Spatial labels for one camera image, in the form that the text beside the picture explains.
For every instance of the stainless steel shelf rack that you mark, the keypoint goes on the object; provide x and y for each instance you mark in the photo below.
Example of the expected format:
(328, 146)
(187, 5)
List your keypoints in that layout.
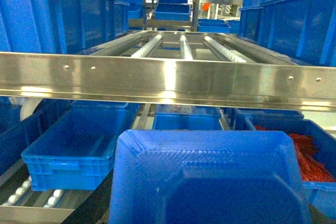
(173, 68)

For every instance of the blue bottle-shaped plastic part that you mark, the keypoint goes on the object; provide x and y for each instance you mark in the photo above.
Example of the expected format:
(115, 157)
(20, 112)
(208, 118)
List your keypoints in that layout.
(175, 176)

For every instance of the large blue plastic bin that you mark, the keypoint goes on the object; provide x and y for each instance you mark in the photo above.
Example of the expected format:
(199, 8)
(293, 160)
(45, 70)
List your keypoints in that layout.
(77, 152)

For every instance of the blue bin with red parts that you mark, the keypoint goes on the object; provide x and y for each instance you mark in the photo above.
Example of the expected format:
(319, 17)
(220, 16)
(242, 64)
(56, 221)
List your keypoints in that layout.
(316, 155)

